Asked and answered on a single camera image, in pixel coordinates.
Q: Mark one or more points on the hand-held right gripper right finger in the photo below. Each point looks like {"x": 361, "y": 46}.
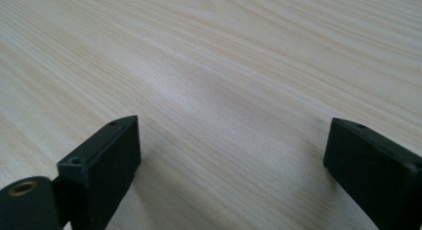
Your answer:
{"x": 378, "y": 170}

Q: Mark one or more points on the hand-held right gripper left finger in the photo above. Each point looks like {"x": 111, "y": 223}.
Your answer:
{"x": 103, "y": 170}

